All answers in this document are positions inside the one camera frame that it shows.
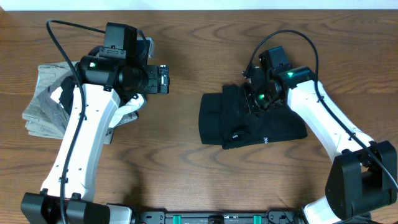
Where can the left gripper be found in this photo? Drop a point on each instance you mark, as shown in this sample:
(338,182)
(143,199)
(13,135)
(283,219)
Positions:
(163,79)

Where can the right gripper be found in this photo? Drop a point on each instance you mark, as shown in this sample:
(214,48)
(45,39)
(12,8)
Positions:
(253,107)

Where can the black t-shirt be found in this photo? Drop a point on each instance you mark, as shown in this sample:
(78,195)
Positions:
(222,121)

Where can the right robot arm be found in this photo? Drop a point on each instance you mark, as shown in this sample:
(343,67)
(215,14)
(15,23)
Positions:
(363,171)

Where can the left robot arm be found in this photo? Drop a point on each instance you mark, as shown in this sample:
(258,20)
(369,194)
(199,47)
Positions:
(107,78)

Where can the black folded garment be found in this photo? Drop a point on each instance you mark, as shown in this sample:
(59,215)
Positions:
(66,97)

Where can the grey folded shorts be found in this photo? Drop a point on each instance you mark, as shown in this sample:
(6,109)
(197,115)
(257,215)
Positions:
(53,99)

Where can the beige folded trousers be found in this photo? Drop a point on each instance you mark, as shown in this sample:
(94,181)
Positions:
(44,116)

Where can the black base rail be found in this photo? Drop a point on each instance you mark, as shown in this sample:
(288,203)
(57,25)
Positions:
(214,217)

